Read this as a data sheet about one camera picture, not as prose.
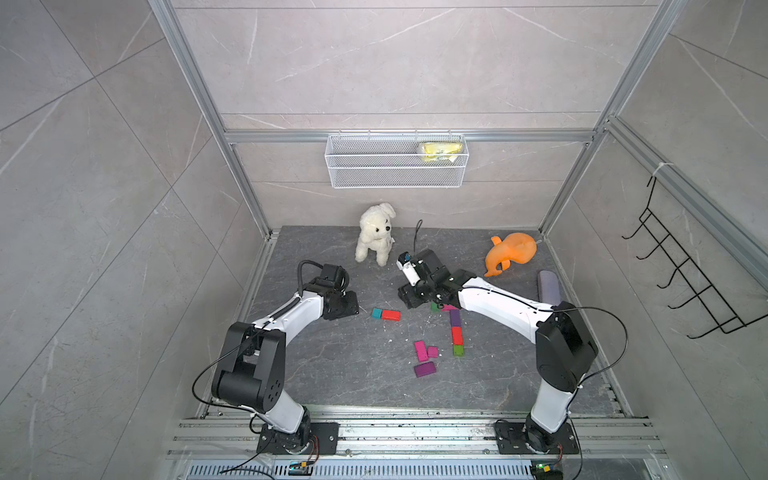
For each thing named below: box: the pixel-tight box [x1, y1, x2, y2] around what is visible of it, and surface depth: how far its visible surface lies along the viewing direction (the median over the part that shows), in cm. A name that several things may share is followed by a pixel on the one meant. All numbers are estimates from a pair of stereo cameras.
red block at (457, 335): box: [451, 326, 464, 345], surface depth 95 cm
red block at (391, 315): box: [382, 310, 401, 322], surface depth 98 cm
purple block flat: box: [414, 361, 437, 378], surface depth 87 cm
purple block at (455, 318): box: [450, 309, 461, 327], surface depth 97 cm
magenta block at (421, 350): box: [414, 340, 429, 363], surface depth 90 cm
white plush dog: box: [355, 202, 396, 267], surface depth 100 cm
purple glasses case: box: [538, 270, 561, 306], surface depth 103 cm
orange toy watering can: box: [484, 232, 537, 277], surface depth 109 cm
